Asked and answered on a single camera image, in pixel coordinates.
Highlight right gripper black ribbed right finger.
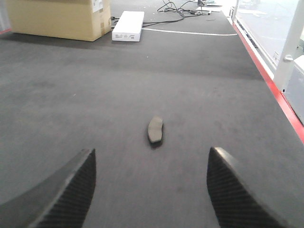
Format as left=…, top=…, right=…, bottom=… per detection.
left=206, top=147, right=292, bottom=228

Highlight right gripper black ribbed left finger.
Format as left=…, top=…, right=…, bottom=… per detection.
left=0, top=149, right=96, bottom=228

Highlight grey brake pad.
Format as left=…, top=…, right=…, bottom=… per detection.
left=147, top=116, right=163, bottom=146

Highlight large cardboard box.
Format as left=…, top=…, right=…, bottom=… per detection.
left=5, top=0, right=111, bottom=41

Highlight long white carton box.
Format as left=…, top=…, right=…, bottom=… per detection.
left=112, top=10, right=144, bottom=42

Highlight white door frame post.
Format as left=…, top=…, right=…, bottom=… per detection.
left=273, top=0, right=304, bottom=92

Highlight white cable strip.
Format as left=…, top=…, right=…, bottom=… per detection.
left=142, top=28, right=238, bottom=37

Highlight tangled black cables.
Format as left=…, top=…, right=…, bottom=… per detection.
left=111, top=0, right=212, bottom=27

